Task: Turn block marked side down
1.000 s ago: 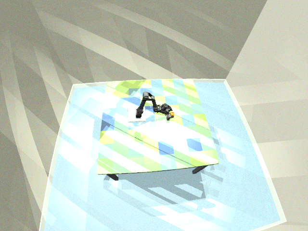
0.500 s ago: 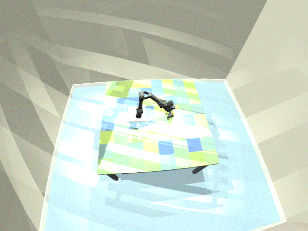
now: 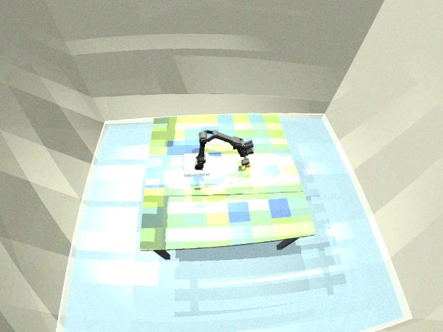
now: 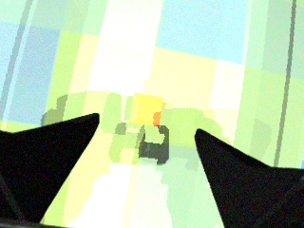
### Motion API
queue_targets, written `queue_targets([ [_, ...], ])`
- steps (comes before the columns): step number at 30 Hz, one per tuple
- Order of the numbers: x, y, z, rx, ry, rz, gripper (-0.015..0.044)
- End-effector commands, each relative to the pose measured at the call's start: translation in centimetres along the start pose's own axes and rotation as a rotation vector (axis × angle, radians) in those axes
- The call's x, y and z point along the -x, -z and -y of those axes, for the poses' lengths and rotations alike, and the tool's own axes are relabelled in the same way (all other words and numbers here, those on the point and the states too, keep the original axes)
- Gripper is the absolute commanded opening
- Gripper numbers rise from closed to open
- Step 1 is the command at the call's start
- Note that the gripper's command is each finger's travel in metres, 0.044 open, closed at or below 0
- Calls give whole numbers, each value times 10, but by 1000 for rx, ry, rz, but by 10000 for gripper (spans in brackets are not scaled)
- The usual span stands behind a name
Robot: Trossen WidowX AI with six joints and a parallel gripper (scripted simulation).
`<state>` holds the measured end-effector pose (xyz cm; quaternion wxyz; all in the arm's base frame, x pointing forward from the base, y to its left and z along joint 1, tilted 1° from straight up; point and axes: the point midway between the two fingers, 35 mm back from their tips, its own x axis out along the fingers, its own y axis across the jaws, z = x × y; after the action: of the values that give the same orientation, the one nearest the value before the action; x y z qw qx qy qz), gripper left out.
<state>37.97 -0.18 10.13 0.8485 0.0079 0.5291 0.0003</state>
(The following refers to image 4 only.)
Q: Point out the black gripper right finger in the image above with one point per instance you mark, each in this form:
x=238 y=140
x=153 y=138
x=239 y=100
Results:
x=246 y=191

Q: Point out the orange block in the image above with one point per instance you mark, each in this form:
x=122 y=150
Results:
x=146 y=109

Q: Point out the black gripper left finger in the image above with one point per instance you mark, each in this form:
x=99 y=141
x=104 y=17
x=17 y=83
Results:
x=34 y=163

